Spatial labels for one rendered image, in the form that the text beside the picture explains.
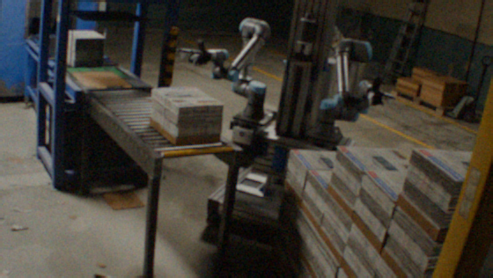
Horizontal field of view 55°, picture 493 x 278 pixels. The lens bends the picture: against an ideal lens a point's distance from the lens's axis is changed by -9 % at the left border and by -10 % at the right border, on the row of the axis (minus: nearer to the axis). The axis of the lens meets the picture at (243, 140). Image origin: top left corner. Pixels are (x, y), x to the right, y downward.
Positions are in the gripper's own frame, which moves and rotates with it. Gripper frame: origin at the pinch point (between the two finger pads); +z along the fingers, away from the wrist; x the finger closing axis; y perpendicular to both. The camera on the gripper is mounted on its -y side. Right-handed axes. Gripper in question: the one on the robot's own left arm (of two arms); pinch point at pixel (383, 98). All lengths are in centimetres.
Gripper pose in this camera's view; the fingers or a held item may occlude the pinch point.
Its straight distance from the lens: 285.4
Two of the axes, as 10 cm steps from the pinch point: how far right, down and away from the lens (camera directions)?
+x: -10.0, 0.2, -0.8
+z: 0.9, 3.4, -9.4
